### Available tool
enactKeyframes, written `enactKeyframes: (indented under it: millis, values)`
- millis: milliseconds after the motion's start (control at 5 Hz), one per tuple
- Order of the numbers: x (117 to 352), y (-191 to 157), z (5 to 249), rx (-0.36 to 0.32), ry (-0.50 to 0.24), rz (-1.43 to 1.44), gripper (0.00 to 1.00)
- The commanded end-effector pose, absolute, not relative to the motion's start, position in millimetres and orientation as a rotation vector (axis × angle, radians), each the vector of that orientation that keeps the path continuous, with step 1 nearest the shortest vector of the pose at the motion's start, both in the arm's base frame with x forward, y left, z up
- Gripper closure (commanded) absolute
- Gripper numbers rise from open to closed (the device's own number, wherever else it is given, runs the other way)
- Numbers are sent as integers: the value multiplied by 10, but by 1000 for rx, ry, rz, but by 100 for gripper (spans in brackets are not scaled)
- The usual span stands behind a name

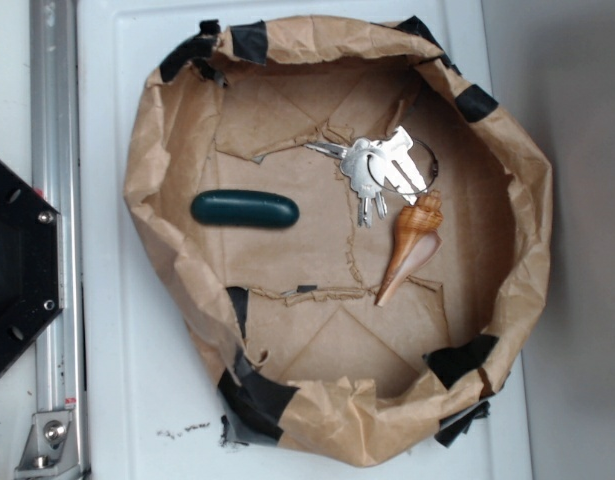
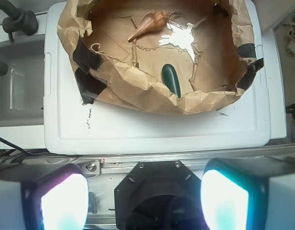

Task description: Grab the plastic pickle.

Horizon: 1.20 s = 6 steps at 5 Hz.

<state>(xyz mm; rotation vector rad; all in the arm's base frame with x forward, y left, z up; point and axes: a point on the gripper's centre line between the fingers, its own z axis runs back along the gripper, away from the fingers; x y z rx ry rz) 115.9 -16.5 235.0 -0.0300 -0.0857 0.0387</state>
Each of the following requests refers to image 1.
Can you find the dark green plastic pickle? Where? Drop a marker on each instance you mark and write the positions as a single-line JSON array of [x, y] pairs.
[[246, 208]]

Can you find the brown paper bag bin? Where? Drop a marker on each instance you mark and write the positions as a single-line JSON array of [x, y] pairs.
[[285, 319]]

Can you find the silver key large head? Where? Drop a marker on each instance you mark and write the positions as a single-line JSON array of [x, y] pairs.
[[364, 164]]

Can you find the silver key pointing left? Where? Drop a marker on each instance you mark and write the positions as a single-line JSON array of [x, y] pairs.
[[329, 149]]

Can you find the brown spiral seashell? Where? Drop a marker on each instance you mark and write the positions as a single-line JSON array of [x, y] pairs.
[[416, 241]]

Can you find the silver key upper right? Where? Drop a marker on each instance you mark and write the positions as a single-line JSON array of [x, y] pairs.
[[401, 171]]

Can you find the white plastic tray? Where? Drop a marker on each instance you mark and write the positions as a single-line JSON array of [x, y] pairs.
[[153, 410]]

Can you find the aluminium extrusion rail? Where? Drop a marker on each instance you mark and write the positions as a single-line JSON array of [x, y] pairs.
[[61, 397]]

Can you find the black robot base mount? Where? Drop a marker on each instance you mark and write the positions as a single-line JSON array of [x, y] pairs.
[[30, 293]]

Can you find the metal corner bracket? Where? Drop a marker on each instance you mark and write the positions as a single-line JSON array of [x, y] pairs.
[[51, 446]]

